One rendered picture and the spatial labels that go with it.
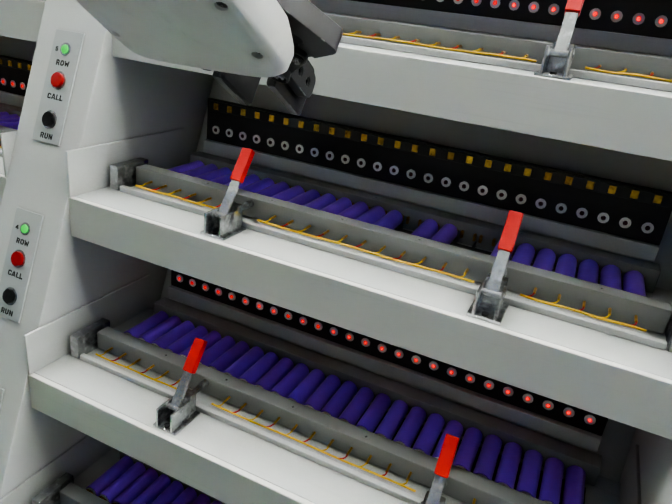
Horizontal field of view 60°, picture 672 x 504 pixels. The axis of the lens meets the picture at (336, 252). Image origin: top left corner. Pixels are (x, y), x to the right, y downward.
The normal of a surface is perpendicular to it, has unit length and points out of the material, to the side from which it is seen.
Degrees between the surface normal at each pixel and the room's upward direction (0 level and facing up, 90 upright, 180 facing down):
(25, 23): 110
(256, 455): 20
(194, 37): 167
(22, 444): 90
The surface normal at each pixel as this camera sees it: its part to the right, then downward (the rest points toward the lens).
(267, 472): 0.11, -0.91
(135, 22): -0.30, 0.95
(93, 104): 0.90, 0.26
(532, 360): -0.42, 0.31
